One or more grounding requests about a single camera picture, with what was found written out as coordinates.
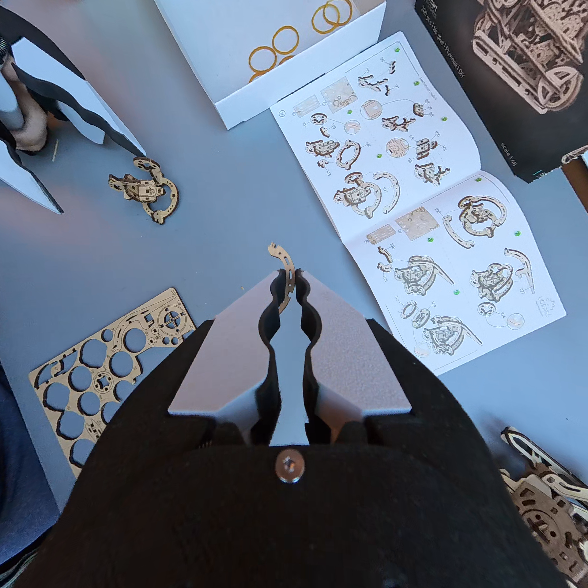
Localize laser-cut wooden parts sheet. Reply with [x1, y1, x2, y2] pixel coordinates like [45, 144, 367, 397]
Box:
[28, 287, 197, 479]

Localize curved wooden model part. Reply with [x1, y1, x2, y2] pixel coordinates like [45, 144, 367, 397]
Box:
[267, 243, 296, 315]

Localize white cardboard box tray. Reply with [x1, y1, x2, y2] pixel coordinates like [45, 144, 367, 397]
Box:
[154, 0, 387, 130]

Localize brown wooden strip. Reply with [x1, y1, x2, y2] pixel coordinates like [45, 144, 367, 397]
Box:
[561, 156, 588, 203]

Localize large wooden gear model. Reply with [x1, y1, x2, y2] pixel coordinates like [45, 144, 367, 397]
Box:
[498, 426, 588, 588]

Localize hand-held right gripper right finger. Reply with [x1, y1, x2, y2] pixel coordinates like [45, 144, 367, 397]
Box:
[295, 269, 413, 445]

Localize black model kit box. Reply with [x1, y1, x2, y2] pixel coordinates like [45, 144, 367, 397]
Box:
[414, 0, 588, 183]

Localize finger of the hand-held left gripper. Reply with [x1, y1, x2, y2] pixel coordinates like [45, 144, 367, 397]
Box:
[0, 140, 64, 216]
[10, 38, 148, 157]

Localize person's dark blue clothing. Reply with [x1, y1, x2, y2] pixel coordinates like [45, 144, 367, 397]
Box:
[0, 360, 62, 588]

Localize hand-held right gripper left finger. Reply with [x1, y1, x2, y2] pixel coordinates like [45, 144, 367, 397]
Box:
[167, 270, 283, 445]

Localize small wooden model subassembly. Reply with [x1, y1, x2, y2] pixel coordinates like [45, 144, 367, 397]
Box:
[108, 156, 180, 226]

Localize white instruction booklet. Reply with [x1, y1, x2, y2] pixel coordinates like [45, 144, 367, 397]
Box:
[270, 31, 567, 376]

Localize group of yellow rubber bands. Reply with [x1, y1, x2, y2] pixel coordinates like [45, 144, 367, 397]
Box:
[248, 0, 354, 83]

